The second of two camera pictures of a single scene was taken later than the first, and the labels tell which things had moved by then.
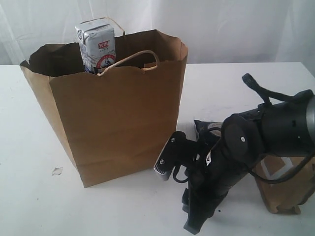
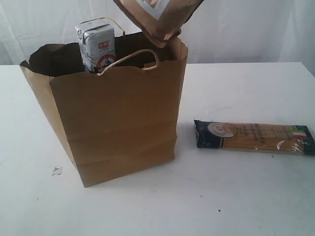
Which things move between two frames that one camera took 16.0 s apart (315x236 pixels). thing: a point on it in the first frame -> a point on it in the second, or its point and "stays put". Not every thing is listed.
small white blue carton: (97, 39) stays put
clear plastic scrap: (57, 170) stays put
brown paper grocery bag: (119, 122) stays put
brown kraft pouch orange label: (292, 193) -> (160, 31)
